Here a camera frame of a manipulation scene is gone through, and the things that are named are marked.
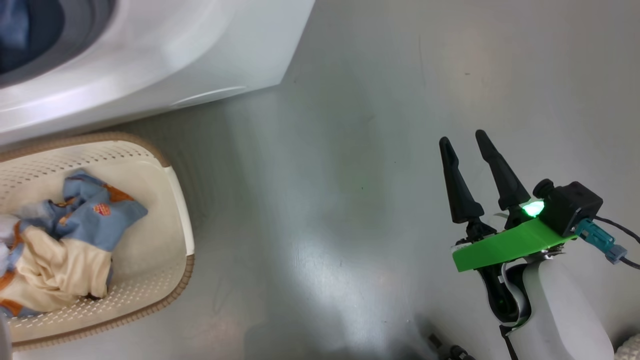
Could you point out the white knobbly round object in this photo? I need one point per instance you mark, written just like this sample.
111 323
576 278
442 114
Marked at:
629 349

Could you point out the grey rubber door gasket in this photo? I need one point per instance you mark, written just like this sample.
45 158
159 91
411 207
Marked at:
85 30

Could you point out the cream perforated laundry basket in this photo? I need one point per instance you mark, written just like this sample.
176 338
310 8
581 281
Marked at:
150 280

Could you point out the blue printed baby garment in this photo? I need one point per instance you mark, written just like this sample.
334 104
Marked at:
95 225

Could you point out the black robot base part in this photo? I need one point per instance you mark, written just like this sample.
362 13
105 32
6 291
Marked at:
450 350

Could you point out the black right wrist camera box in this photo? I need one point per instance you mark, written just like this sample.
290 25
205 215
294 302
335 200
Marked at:
570 205

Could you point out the white front-load washing machine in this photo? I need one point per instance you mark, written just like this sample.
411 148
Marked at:
200 50

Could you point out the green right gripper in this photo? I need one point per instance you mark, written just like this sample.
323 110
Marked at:
500 247

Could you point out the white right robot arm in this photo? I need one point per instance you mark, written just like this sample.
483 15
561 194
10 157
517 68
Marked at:
560 310

